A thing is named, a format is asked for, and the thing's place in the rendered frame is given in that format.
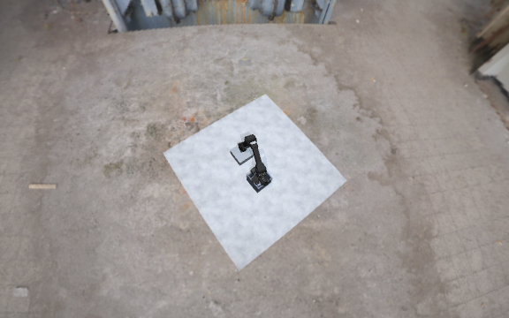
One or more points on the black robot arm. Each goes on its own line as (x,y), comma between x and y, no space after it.
(260,169)

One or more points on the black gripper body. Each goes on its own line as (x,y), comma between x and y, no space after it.
(254,172)

